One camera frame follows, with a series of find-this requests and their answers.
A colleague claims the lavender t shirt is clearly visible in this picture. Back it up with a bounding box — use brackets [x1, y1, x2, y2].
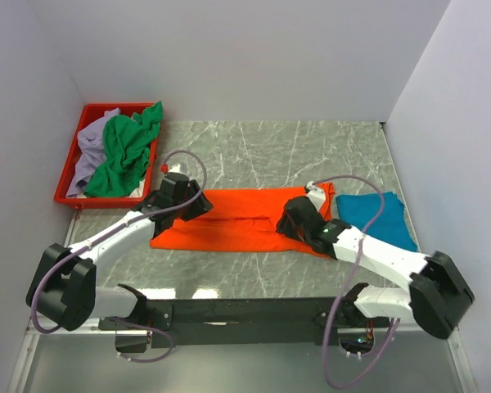
[65, 108, 120, 197]

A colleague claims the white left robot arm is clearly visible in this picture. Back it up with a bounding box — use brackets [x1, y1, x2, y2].
[25, 172, 213, 331]

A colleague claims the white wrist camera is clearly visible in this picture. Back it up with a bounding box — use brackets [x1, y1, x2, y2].
[304, 181, 327, 212]
[160, 164, 186, 175]

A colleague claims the red plastic bin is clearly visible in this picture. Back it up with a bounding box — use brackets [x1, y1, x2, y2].
[54, 102, 158, 210]

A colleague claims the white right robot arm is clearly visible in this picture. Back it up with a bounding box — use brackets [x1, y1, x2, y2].
[277, 196, 475, 339]

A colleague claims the aluminium frame rail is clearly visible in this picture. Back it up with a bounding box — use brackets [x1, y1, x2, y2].
[24, 318, 463, 341]

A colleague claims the orange t shirt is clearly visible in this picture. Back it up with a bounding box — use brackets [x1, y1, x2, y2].
[149, 186, 316, 255]

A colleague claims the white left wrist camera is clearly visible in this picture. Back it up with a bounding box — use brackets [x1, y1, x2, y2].
[160, 164, 186, 175]

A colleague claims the folded teal t shirt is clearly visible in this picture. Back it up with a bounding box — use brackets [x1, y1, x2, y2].
[336, 192, 418, 252]

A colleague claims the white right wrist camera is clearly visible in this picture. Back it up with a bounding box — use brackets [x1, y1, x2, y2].
[304, 181, 327, 212]

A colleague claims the black table edge rail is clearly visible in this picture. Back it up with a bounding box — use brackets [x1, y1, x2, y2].
[98, 297, 390, 353]

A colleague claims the green t shirt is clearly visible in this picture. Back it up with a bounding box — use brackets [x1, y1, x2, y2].
[83, 101, 164, 198]

